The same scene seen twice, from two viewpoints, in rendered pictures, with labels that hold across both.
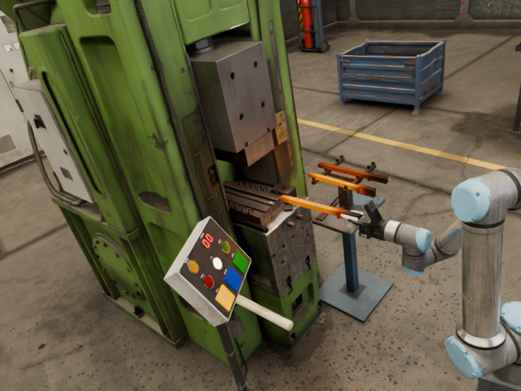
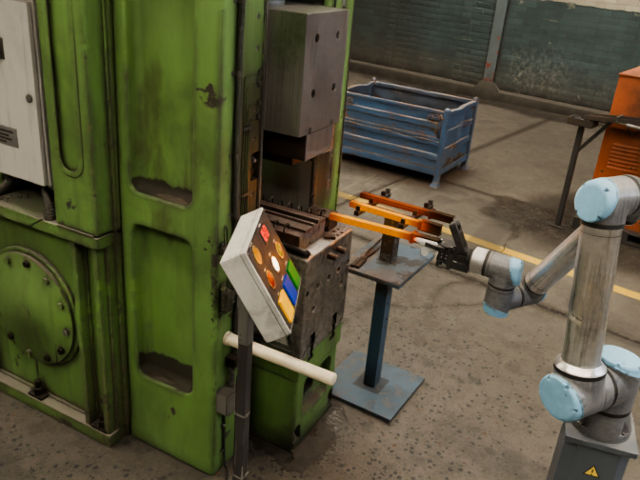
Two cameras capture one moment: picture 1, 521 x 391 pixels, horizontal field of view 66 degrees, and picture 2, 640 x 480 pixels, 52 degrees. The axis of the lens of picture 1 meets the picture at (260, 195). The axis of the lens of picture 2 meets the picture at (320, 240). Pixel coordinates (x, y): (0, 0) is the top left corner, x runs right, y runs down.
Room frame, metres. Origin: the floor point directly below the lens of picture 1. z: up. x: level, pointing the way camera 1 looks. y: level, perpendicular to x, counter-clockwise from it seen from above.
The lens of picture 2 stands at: (-0.48, 0.68, 1.98)
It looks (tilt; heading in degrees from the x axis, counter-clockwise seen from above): 24 degrees down; 341
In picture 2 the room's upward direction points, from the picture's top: 5 degrees clockwise
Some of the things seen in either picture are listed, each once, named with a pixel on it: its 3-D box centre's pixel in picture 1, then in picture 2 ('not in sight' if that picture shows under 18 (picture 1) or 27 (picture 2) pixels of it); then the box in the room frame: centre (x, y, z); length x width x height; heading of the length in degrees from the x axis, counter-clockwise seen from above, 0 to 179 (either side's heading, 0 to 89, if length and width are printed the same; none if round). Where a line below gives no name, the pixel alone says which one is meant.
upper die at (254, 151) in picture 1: (228, 142); (270, 130); (1.86, 0.10, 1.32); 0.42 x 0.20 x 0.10; 44
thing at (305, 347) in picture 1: (301, 335); (306, 434); (1.67, -0.08, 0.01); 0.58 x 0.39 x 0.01; 134
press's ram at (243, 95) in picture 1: (222, 91); (279, 62); (1.89, 0.07, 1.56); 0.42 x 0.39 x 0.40; 44
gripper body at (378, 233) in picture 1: (374, 226); (454, 255); (1.33, -0.45, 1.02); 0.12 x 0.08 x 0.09; 45
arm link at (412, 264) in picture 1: (415, 257); (500, 297); (1.22, -0.58, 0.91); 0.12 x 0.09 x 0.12; 102
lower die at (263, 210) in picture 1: (242, 202); (266, 220); (1.86, 0.10, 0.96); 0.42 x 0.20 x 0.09; 44
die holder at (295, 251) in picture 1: (256, 233); (268, 273); (1.90, 0.07, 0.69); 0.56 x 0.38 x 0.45; 44
